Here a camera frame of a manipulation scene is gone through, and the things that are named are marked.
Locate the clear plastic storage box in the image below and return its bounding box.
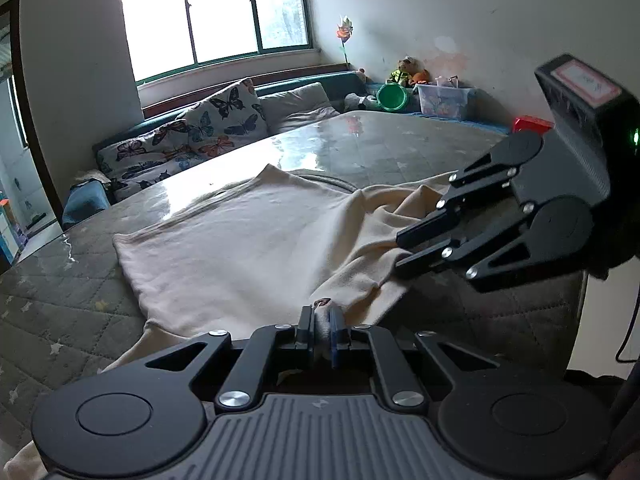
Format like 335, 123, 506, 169
418, 84, 475, 120

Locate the blue toy shelf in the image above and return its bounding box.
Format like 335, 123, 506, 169
0, 198, 25, 266

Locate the red plastic stool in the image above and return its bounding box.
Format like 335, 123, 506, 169
512, 115, 554, 134

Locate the beige cushion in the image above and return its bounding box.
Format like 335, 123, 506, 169
259, 82, 340, 136

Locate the cream sweater garment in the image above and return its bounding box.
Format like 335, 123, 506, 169
2, 162, 461, 480

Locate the butterfly pillow upright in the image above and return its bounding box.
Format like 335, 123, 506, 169
181, 78, 269, 158

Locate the teal sofa bench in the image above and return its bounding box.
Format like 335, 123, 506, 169
92, 69, 511, 162

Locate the butterfly pillow lying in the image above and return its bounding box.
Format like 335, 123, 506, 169
96, 120, 204, 202

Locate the window with green frame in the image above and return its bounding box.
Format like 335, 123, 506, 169
122, 0, 311, 84

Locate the green plastic bucket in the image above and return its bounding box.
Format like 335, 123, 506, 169
376, 82, 409, 113

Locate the plush toy bear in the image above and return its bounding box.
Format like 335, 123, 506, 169
386, 56, 431, 88

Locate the colourful pinwheel toy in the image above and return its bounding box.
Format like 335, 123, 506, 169
336, 16, 352, 66

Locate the grey quilted star table cover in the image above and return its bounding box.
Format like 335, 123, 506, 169
1, 112, 586, 451

